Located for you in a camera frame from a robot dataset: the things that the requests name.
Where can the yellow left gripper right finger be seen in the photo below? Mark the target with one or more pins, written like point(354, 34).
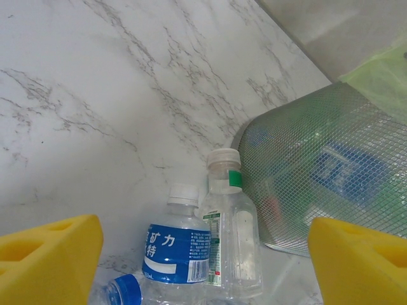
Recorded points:
point(359, 270)

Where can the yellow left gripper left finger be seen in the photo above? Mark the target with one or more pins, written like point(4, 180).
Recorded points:
point(47, 270)

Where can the blue cap water bottle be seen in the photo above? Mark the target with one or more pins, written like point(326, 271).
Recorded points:
point(127, 286)

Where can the blue label bottle white cap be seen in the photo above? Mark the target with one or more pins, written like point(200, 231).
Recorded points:
point(171, 254)

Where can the grey metal mesh bin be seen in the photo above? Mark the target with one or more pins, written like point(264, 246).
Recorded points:
point(318, 159)

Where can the green lined trash bin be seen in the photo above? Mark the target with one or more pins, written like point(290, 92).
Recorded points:
point(381, 79)

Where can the clear bottle green label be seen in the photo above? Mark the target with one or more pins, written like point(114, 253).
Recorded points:
point(235, 222)

